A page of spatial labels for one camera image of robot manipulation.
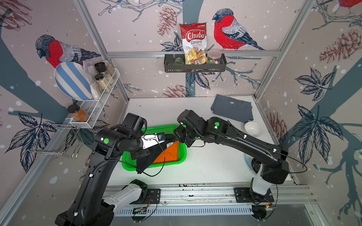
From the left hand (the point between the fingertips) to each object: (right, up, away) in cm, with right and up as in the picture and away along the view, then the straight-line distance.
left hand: (147, 139), depth 64 cm
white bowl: (+67, 0, +34) cm, 75 cm away
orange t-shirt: (+9, -14, +22) cm, 28 cm away
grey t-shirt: (+63, +14, +49) cm, 80 cm away
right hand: (+10, +2, +1) cm, 11 cm away
